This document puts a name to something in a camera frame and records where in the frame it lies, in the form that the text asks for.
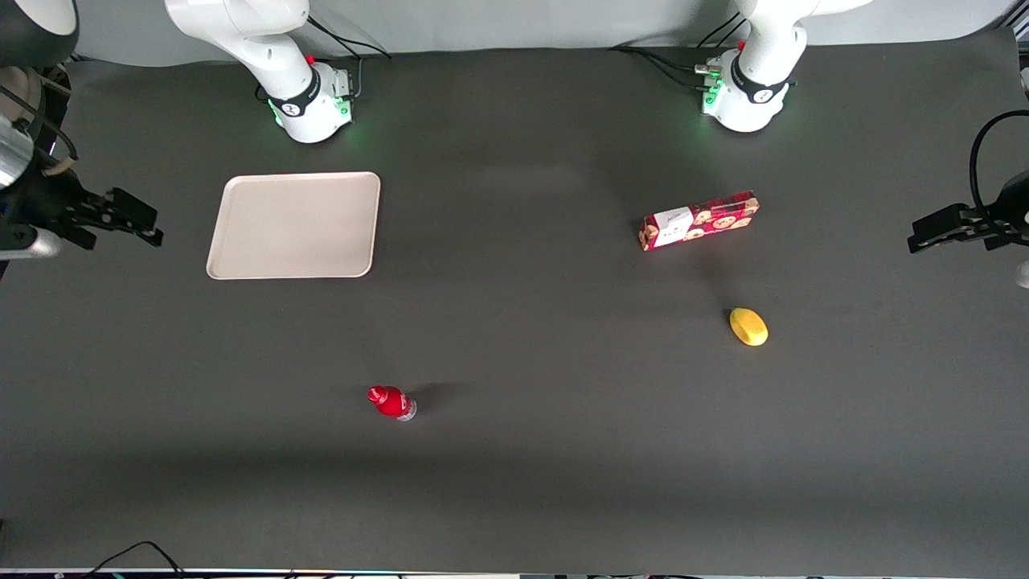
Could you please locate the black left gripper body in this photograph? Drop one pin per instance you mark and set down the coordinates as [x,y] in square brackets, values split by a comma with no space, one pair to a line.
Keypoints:
[1003,214]

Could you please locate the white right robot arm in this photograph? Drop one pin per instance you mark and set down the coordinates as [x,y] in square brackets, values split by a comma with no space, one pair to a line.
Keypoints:
[281,56]

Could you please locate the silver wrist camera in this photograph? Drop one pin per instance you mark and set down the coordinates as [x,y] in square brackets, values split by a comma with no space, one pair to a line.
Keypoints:
[1022,274]
[28,244]

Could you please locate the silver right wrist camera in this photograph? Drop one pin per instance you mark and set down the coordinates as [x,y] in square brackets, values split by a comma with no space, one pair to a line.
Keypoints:
[28,244]

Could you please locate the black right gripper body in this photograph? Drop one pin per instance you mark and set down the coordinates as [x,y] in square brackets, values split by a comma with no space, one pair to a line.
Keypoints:
[42,203]

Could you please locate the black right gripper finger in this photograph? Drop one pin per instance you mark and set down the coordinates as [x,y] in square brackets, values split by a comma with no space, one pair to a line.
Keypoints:
[120,231]
[133,209]

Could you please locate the yellow lemon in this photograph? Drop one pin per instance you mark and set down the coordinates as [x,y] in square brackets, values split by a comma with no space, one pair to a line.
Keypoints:
[748,326]

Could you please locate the beige plastic tray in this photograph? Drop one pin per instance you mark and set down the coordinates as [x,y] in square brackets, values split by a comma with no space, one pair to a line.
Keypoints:
[294,225]

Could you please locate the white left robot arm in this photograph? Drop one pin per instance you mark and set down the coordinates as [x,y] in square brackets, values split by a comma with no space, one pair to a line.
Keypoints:
[760,72]

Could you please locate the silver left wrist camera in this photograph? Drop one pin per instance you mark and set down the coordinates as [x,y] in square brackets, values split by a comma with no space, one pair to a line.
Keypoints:
[1022,274]

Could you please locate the red coke bottle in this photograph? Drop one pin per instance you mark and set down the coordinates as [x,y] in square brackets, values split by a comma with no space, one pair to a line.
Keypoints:
[391,403]

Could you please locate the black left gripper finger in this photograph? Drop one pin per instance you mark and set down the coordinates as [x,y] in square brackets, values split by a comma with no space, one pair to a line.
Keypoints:
[942,217]
[936,240]

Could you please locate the red cookie box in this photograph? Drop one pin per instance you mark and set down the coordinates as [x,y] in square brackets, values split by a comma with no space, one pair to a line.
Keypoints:
[698,222]

